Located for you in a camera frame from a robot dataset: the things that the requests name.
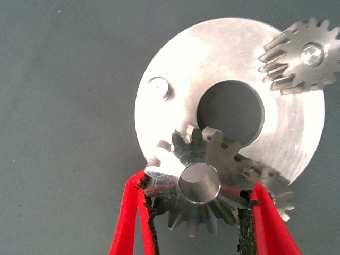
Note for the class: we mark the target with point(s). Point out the small steel planetary gear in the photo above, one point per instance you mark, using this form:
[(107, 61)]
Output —
[(281, 196), (228, 170), (305, 34)]

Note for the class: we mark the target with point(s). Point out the round metal carrier plate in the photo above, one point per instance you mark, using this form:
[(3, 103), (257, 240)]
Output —
[(199, 58)]

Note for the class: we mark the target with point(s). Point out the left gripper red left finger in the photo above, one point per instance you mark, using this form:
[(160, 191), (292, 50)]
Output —
[(127, 212)]

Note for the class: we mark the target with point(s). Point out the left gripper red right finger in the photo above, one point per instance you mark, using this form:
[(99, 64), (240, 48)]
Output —
[(268, 225)]

